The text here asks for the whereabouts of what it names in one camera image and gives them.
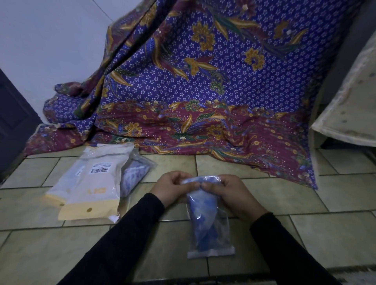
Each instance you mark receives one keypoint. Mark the purple floral batik cloth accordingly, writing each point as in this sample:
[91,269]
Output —
[205,82]

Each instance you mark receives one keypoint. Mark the cream mattress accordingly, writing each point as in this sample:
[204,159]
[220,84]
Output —
[349,99]

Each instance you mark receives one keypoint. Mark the clear bag with patterned cloth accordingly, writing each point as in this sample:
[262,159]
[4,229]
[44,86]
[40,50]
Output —
[133,176]

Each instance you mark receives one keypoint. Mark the small white yellow packet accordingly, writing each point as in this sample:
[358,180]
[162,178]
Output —
[63,183]

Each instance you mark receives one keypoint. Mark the dark door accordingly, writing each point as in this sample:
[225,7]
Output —
[14,123]

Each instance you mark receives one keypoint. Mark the person's right thumb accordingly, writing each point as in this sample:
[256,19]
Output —
[210,186]

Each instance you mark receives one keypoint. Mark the person's left forearm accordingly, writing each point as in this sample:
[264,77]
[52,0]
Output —
[117,246]

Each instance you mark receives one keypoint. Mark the person's right hand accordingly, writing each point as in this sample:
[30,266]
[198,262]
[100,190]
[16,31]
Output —
[235,195]

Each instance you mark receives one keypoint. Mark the clear bag with blue item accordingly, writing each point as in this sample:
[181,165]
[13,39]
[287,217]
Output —
[207,223]

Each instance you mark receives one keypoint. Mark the person's left thumb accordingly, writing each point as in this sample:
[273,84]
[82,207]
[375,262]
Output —
[188,193]

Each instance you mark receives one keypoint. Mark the person's left hand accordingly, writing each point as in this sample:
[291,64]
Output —
[167,190]

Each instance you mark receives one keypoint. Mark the person's right forearm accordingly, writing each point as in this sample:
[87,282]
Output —
[288,252]

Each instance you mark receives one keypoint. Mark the large white yellow packet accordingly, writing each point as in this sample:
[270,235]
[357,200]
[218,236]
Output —
[94,190]

